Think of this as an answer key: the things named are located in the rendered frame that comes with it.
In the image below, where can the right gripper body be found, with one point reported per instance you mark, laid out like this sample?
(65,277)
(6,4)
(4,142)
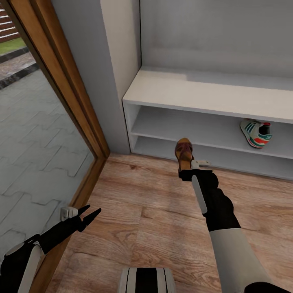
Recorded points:
(187,174)

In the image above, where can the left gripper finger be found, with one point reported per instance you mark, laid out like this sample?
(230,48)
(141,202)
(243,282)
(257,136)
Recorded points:
(88,219)
(81,210)

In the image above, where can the sandal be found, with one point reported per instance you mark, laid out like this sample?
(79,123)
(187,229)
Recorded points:
(183,152)

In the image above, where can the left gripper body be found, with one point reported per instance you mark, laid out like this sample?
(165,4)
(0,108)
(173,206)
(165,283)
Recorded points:
(64,229)

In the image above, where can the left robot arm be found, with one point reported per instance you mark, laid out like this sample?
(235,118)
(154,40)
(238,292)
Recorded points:
(20,263)

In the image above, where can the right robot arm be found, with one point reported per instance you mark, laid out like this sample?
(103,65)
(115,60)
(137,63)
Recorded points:
(239,269)

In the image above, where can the gym shoe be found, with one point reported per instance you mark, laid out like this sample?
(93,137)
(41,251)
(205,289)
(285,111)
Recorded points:
(257,133)

